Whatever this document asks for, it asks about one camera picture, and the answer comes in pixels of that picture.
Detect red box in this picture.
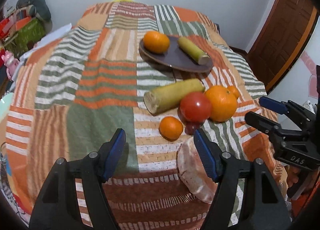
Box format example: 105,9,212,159
0,16,15,39

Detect brown wooden door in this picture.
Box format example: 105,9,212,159
248,0,318,92

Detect large yellow cane piece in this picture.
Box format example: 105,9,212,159
143,78,205,114

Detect grey neck pillow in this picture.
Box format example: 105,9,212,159
16,0,51,22

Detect dark purple plate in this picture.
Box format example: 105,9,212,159
139,36,213,73

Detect medium orange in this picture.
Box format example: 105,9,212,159
143,30,170,54

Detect red tomato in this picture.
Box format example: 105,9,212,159
180,92,212,123

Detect person's right hand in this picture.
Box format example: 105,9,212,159
286,166,300,187

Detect pink bunny toy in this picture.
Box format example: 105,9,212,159
1,51,20,80

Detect large orange with sticker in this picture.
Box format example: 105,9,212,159
204,85,238,123

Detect small tangerine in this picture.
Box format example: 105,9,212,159
227,86,240,99
158,116,183,141

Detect green storage box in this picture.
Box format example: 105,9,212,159
4,19,46,58

